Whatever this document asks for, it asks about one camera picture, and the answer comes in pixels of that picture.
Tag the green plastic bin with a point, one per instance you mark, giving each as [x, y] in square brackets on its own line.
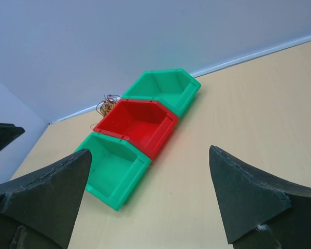
[175, 89]
[116, 168]

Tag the far green plastic bin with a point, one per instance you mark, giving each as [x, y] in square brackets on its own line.
[175, 89]

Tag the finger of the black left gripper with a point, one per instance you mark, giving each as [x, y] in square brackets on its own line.
[8, 133]

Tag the red plastic bin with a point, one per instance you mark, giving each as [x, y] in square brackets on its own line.
[146, 124]

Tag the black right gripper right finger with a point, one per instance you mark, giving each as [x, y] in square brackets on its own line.
[258, 209]

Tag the near green plastic bin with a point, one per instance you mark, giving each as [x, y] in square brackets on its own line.
[116, 168]

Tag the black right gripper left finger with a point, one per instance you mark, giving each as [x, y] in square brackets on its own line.
[39, 209]

